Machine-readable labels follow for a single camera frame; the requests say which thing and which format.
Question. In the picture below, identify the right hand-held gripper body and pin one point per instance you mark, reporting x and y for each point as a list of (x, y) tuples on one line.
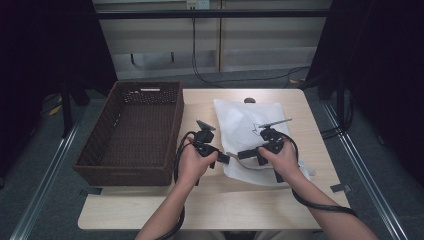
[(273, 141)]

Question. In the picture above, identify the dark round table grommet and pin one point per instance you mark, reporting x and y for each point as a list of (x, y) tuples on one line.
[(249, 100)]

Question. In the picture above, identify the white mesh laundry bag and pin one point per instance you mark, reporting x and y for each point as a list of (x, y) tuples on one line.
[(240, 126)]

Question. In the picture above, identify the person's left hand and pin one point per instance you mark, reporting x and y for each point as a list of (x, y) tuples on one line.
[(193, 166)]

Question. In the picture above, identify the white wall socket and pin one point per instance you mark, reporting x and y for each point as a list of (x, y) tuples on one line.
[(197, 4)]

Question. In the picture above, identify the dark floor tape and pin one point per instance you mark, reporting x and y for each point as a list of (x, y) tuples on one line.
[(90, 191)]

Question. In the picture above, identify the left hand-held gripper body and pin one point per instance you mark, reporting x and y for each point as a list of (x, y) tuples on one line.
[(205, 146)]

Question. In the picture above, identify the black metal stand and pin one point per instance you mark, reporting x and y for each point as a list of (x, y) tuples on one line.
[(66, 110), (340, 100)]

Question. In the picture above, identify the person's right hand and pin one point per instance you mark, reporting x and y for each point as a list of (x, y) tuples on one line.
[(285, 165)]

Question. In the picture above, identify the yellow floor tape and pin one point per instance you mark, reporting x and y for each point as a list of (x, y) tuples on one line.
[(55, 109)]

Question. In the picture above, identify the dark curtain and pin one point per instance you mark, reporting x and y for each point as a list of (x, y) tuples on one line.
[(40, 66), (383, 66)]

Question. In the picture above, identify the brown wicker basket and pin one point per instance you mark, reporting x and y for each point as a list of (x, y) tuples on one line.
[(133, 133)]

